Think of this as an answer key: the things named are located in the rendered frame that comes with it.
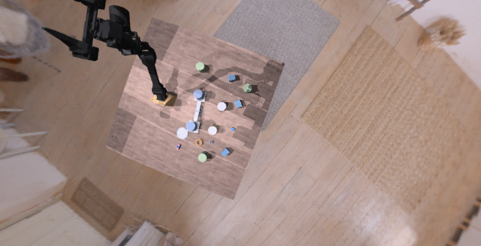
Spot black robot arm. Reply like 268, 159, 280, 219
96, 5, 168, 101

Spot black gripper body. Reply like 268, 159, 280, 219
72, 0, 106, 61

